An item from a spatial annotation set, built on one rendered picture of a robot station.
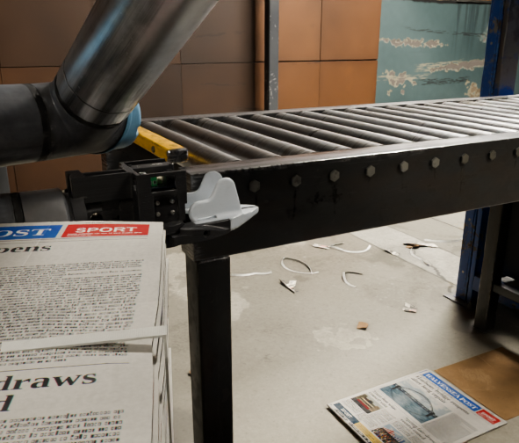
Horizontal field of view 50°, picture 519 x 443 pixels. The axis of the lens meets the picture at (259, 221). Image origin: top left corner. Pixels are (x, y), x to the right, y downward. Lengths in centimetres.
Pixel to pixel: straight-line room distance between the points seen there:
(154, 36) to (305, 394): 134
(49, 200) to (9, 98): 10
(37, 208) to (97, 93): 12
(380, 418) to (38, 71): 299
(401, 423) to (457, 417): 16
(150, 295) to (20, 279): 8
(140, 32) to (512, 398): 154
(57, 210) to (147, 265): 22
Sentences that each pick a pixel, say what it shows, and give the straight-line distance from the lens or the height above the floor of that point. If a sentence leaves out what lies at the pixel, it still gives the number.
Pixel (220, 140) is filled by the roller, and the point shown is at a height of 80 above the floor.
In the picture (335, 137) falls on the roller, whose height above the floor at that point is 80.
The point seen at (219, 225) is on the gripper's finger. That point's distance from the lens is 60.
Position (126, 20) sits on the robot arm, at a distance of 45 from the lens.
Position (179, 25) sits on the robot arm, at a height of 97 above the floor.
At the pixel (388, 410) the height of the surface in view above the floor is 1.
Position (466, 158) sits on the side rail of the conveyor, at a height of 78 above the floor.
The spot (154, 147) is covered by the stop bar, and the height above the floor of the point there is 81.
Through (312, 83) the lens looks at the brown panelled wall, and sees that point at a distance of 452.
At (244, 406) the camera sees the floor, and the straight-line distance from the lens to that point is 161.
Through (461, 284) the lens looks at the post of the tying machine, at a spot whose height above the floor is 7.
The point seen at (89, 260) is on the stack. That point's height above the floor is 83.
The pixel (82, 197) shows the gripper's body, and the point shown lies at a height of 82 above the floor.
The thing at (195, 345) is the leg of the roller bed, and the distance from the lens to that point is 82.
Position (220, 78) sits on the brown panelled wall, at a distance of 415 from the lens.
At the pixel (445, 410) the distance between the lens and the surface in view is 165.
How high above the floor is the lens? 96
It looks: 18 degrees down
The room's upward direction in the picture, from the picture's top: straight up
